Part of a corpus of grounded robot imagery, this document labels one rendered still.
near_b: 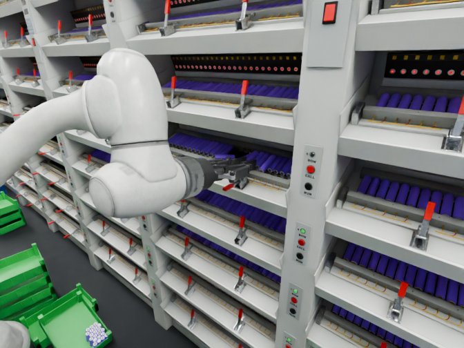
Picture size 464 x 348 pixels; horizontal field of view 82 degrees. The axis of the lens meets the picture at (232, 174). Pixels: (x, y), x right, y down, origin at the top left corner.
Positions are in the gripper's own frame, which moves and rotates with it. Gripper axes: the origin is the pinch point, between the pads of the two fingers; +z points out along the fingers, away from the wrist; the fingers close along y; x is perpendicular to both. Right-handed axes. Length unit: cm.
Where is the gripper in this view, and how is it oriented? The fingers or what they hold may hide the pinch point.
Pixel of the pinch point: (243, 164)
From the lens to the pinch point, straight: 75.4
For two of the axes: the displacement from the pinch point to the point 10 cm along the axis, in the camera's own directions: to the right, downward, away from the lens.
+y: 7.9, 2.4, -5.6
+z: 6.0, -1.5, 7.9
